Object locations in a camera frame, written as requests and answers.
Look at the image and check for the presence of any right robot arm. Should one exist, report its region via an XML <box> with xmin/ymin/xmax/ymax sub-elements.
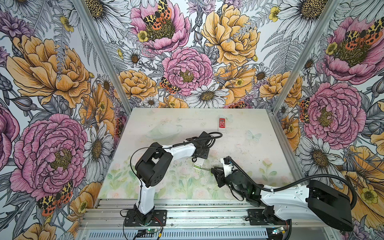
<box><xmin>210</xmin><ymin>163</ymin><xmax>354</xmax><ymax>232</ymax></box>

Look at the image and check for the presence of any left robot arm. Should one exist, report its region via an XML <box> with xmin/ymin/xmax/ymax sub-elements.
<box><xmin>132</xmin><ymin>132</ymin><xmax>223</xmax><ymax>226</ymax></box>

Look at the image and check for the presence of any red white remote control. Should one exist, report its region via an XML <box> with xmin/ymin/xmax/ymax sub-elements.
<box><xmin>218</xmin><ymin>118</ymin><xmax>226</xmax><ymax>130</ymax></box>

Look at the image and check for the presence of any right circuit board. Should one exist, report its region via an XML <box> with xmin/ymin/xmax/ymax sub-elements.
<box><xmin>271</xmin><ymin>227</ymin><xmax>286</xmax><ymax>235</ymax></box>

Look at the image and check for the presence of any circuit board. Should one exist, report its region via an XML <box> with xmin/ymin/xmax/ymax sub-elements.
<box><xmin>138</xmin><ymin>229</ymin><xmax>160</xmax><ymax>235</ymax></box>
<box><xmin>271</xmin><ymin>227</ymin><xmax>286</xmax><ymax>235</ymax></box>

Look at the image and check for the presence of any left circuit board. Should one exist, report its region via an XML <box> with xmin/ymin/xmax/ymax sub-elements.
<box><xmin>138</xmin><ymin>229</ymin><xmax>160</xmax><ymax>235</ymax></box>

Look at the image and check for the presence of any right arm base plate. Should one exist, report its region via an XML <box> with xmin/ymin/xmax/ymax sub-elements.
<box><xmin>245</xmin><ymin>209</ymin><xmax>289</xmax><ymax>226</ymax></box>

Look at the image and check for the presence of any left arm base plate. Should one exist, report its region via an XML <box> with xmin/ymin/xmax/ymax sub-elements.
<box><xmin>124</xmin><ymin>209</ymin><xmax>168</xmax><ymax>227</ymax></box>

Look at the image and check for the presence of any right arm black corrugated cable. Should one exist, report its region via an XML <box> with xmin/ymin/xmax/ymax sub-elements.
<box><xmin>224</xmin><ymin>155</ymin><xmax>358</xmax><ymax>210</ymax></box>

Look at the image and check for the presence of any aluminium frame rail front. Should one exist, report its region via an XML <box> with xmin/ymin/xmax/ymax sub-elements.
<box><xmin>78</xmin><ymin>200</ymin><xmax>334</xmax><ymax>230</ymax></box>

